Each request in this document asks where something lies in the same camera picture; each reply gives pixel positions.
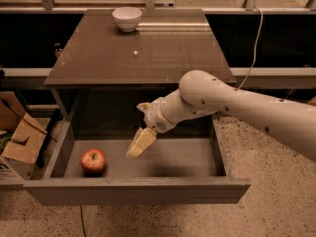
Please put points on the brown cardboard box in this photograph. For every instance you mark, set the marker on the brown cardboard box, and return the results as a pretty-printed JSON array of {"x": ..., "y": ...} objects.
[{"x": 22, "y": 138}]

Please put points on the white ceramic bowl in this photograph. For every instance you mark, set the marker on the white ceramic bowl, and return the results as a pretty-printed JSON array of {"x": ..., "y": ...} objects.
[{"x": 127, "y": 18}]

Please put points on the red apple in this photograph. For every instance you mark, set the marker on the red apple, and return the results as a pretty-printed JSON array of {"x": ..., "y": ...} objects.
[{"x": 93, "y": 161}]

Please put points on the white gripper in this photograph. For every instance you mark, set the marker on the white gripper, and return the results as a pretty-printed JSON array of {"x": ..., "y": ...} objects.
[{"x": 154, "y": 116}]

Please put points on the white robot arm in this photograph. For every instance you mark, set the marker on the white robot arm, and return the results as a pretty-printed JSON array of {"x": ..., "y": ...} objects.
[{"x": 201, "y": 94}]

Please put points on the open grey top drawer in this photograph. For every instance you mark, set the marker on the open grey top drawer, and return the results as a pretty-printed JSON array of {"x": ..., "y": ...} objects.
[{"x": 187, "y": 165}]

